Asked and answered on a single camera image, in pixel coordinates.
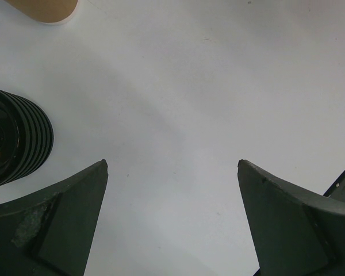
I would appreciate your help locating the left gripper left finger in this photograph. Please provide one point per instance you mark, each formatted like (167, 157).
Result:
(50, 231)

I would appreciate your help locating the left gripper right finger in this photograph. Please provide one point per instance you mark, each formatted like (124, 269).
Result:
(295, 231)

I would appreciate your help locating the stack of black lids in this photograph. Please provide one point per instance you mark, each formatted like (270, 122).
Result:
(26, 137)

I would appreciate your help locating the stack of brown paper cups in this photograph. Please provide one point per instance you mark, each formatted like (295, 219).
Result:
(49, 12)

